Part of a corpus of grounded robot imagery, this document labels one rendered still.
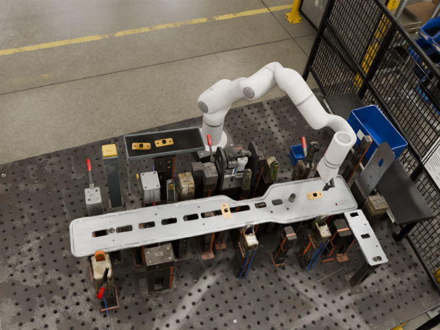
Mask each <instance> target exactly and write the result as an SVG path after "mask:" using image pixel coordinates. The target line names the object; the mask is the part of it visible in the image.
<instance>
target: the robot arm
mask: <svg viewBox="0 0 440 330"><path fill-rule="evenodd" d="M276 85H278V87H279V88H280V89H281V90H283V91H284V92H286V94H287V95H288V96H289V97H290V99H291V101H292V102H293V103H294V104H295V106H296V107H297V109H298V110H299V111H300V113H301V114H302V116H303V117H304V118H305V120H306V121H307V123H308V124H309V125H310V126H311V127H312V128H313V129H315V130H318V129H320V128H323V127H324V126H328V127H330V128H332V129H333V130H334V131H335V132H336V134H335V135H334V136H333V139H332V141H331V143H330V145H329V147H328V149H327V151H326V153H325V155H324V157H323V158H319V159H318V166H317V170H316V173H315V175H320V176H321V178H322V180H323V182H324V183H325V186H324V187H323V189H322V191H328V190H329V188H333V187H335V182H334V180H335V178H336V176H337V173H338V170H339V166H341V164H342V162H343V160H344V159H345V157H346V155H347V153H348V151H349V150H350V149H351V148H352V146H353V145H354V144H355V142H356V140H357V137H356V134H355V132H354V131H353V130H352V128H351V127H350V125H349V124H348V123H347V122H346V121H345V120H344V119H343V118H342V117H340V116H337V115H331V114H328V113H326V112H325V110H324V109H323V107H322V106H321V104H320V103H319V101H318V100H317V98H316V97H315V95H314V94H313V93H312V91H311V89H310V88H309V87H308V85H307V84H306V83H305V81H304V79H303V78H302V77H301V76H300V75H299V74H298V73H297V72H296V71H295V70H293V69H288V68H283V66H282V65H281V64H280V63H278V62H272V63H269V64H267V65H265V66H264V67H263V68H262V69H260V70H259V71H258V72H256V73H255V74H254V75H252V76H251V77H249V78H246V77H242V78H239V79H236V80H233V81H230V80H228V79H223V80H221V81H219V82H217V83H215V84H214V85H213V86H211V87H210V88H209V89H207V90H206V91H205V92H203V93H202V94H201V95H200V97H199V98H198V106H199V108H200V110H201V111H202V112H203V113H204V115H203V121H202V128H201V129H200V131H201V133H202V137H203V140H204V143H205V146H206V150H204V151H207V152H209V151H210V148H209V146H208V141H207V135H208V134H209V135H210V136H211V144H212V146H211V148H212V152H216V150H217V147H219V146H221V147H222V148H224V147H225V145H226V143H227V136H226V134H225V133H224V131H223V125H224V120H225V115H226V114H227V112H228V110H229V109H230V107H231V105H232V103H234V102H236V101H238V100H242V99H244V98H245V99H247V100H249V101H253V100H256V99H258V98H260V97H261V96H263V95H264V94H266V93H267V92H268V91H269V90H270V89H271V88H273V87H274V86H276ZM328 182H330V184H328Z"/></svg>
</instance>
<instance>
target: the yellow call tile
mask: <svg viewBox="0 0 440 330"><path fill-rule="evenodd" d="M102 150H103V156H114V155H117V152H116V147H115V144H112V145H102Z"/></svg>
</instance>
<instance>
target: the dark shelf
mask: <svg viewBox="0 0 440 330"><path fill-rule="evenodd" d="M322 100H323V101H324V103H325V105H326V107H327V108H328V110H329V112H330V114H331V115H337V116H340V117H342V118H343V119H344V120H345V121H347V120H348V117H349V116H350V113H351V110H354V109H359V108H362V107H364V105H363V103H362V102H361V100H360V99H359V97H358V95H357V94H356V93H355V92H350V93H343V94H333V95H326V96H323V98H322ZM357 147H358V146H357V144H356V143H355V144H354V145H353V146H352V148H351V150H352V152H353V153H354V151H355V150H356V149H357ZM368 161H369V160H368V159H367V157H366V156H365V155H364V157H363V158H362V160H361V162H360V163H359V165H360V166H361V168H362V170H363V169H364V167H365V166H366V164H367V163H368ZM374 191H375V192H376V195H380V194H381V195H382V196H383V197H384V199H385V201H386V203H387V204H388V206H389V207H388V209H387V211H386V212H387V214H388V215H389V217H390V219H391V220H392V223H393V224H394V226H395V227H397V226H401V225H406V224H410V223H416V222H420V221H425V220H429V219H433V218H434V214H433V213H432V211H431V210H430V208H429V206H428V205H427V204H426V201H425V200H424V199H423V197H422V195H421V194H420V192H419V191H418V189H417V188H416V186H415V184H414V183H413V181H412V180H411V178H410V177H409V175H408V173H407V172H406V171H405V169H404V167H403V166H402V164H401V163H400V161H399V159H398V158H397V160H394V161H393V162H392V164H391V165H390V167H389V168H388V169H387V171H386V173H385V174H384V175H383V177H382V178H381V180H380V181H379V184H378V185H377V186H376V188H375V189H374Z"/></svg>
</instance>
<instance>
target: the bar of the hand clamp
mask: <svg viewBox="0 0 440 330"><path fill-rule="evenodd" d="M319 150H320V149H319V147H318V142H317V141H315V142H313V141H311V142H310V145H309V148H308V152H307V154H306V158H305V162H304V165H305V170H306V167H307V165H308V163H309V165H310V167H309V168H308V169H309V170H311V167H312V164H313V161H314V157H315V154H316V153H317V152H318V151H319Z"/></svg>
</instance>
